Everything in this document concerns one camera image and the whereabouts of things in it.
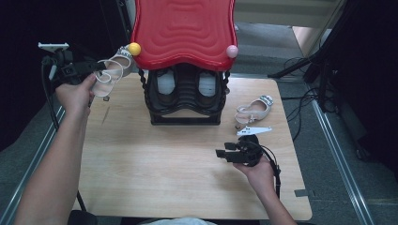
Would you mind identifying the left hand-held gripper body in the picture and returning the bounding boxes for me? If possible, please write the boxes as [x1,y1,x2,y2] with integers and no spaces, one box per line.
[38,41,90,86]

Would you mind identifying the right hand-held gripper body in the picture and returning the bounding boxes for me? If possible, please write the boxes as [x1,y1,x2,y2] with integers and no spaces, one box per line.
[232,126,272,168]

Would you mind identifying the beige strap sandal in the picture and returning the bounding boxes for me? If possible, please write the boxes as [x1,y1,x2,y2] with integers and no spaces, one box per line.
[91,45,136,102]
[234,95,275,129]

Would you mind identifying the black leather shoe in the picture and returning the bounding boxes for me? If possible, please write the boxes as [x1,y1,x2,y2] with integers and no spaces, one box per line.
[153,67,180,107]
[194,68,221,107]

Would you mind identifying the red and black shoe rack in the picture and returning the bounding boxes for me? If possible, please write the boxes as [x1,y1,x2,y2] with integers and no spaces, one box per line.
[130,0,238,127]

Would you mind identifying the person's right hand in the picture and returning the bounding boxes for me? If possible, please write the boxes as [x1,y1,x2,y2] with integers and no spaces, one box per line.
[233,154,277,195]

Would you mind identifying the person's left hand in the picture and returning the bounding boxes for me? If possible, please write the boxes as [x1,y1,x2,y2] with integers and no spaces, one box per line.
[54,73,98,119]

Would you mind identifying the yellow ball knob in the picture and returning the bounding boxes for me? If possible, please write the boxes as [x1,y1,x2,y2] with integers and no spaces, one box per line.
[128,41,143,57]

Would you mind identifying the person's white shirt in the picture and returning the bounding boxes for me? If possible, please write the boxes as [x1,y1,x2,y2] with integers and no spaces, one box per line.
[139,217,218,225]

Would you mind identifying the pink ball knob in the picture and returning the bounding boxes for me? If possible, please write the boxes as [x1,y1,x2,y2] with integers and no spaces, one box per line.
[225,45,239,59]

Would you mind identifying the black tripod stand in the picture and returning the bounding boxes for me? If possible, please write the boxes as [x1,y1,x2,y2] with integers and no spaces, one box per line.
[267,0,348,112]

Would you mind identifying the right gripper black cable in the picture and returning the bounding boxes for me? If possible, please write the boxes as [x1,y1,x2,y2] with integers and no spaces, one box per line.
[258,144,282,200]

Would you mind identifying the metal floor rail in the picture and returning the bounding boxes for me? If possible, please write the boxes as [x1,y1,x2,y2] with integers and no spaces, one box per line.
[312,99,376,225]
[0,106,67,225]

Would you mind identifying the black floor cables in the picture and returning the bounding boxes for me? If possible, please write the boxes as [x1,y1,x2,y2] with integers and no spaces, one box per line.
[281,55,322,142]

